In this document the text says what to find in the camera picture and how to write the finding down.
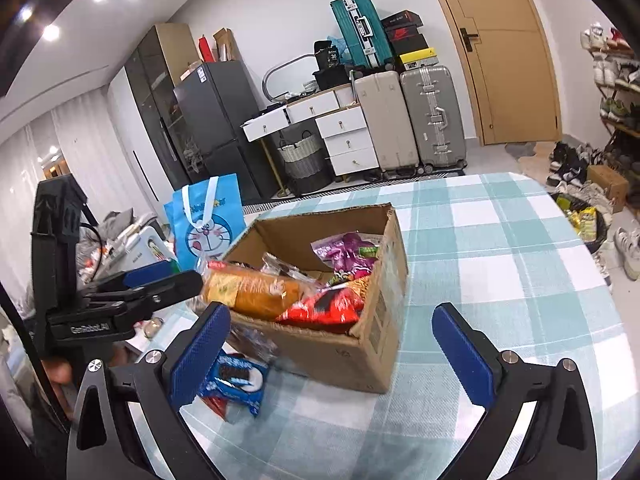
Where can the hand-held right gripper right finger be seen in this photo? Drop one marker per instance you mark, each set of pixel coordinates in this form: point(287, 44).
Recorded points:
point(465, 355)

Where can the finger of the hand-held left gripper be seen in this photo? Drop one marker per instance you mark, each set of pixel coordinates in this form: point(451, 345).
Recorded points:
point(170, 290)
point(147, 272)

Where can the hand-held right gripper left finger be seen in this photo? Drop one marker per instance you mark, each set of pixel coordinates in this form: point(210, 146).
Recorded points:
point(197, 355)

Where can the blue cookie packet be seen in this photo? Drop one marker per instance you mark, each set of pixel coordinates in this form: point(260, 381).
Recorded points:
point(235, 380)

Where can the clear cracker packet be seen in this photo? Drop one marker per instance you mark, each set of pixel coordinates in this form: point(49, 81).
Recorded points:
point(252, 342)

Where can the long bread packet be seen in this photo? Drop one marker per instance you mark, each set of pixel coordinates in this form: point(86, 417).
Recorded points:
point(250, 290)

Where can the brown cardboard box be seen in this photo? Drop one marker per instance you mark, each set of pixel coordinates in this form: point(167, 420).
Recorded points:
point(370, 340)

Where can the white noodle snack bag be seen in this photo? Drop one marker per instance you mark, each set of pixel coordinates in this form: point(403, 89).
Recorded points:
point(357, 282)

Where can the red triangular snack bag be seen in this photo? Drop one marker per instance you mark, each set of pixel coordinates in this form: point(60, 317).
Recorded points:
point(325, 307)

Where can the purple snack bag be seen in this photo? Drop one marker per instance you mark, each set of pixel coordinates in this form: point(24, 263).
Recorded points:
point(347, 252)

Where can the person's left hand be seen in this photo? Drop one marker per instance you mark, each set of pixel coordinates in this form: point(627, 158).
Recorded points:
point(57, 372)

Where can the white appliance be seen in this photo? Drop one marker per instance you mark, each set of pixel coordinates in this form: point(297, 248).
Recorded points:
point(145, 247)

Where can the small glass jar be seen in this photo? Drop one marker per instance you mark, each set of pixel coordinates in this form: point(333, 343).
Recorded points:
point(152, 329)

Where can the grey clothing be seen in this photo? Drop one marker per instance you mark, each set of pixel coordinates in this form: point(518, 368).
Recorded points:
point(117, 225)

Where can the blue cartoon tote bag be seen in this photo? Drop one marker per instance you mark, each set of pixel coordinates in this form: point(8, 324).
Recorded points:
point(205, 225)

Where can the white curtain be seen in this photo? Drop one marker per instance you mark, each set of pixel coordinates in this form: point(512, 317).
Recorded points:
point(90, 150)

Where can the checked tablecloth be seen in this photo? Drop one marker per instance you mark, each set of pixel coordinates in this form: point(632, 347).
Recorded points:
point(475, 240)

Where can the dark grey refrigerator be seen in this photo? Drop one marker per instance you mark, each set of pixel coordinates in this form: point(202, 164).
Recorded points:
point(215, 125)

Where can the dark glass cabinet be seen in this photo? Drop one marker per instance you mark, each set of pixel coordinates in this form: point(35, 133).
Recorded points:
point(155, 110)

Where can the black trash bin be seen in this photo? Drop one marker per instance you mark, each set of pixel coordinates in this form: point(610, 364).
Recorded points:
point(585, 222)

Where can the woven laundry basket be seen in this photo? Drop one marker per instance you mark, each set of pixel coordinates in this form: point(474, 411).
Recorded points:
point(305, 162)

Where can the white sneaker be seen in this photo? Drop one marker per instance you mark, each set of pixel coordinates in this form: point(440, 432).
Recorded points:
point(627, 252)

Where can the pile of shoes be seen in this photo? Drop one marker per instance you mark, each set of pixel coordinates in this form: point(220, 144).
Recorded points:
point(575, 165)

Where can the small cardboard box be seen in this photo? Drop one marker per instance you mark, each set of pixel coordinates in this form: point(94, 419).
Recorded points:
point(607, 185)

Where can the tall red box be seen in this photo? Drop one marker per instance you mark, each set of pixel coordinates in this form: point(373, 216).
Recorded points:
point(205, 50)

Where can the white drawer unit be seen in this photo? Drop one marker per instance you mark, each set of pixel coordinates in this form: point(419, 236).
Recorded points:
point(345, 135)

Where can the tall cardboard carton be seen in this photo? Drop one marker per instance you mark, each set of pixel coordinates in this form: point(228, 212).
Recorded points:
point(226, 45)

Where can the silver suitcase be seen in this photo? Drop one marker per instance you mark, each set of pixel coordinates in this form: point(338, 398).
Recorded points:
point(432, 115)

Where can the beige suitcase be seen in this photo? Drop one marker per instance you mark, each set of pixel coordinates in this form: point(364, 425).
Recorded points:
point(385, 120)

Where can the black case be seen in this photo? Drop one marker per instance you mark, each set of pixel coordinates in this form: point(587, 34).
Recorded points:
point(330, 67)

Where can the metal shoe rack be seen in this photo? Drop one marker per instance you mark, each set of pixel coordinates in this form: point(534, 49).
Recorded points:
point(622, 130)

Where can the wooden door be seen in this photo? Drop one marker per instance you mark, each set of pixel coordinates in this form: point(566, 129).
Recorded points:
point(500, 60)

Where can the rows of shoes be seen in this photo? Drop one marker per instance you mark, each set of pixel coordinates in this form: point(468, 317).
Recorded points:
point(607, 70)

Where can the stack of shoe boxes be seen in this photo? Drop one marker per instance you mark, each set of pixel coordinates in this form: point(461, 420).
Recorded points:
point(412, 40)

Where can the teal suitcase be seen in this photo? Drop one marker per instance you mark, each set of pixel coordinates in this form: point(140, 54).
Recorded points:
point(360, 30)

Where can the grey arched frame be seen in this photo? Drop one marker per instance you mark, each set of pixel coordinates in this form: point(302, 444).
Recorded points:
point(295, 60)

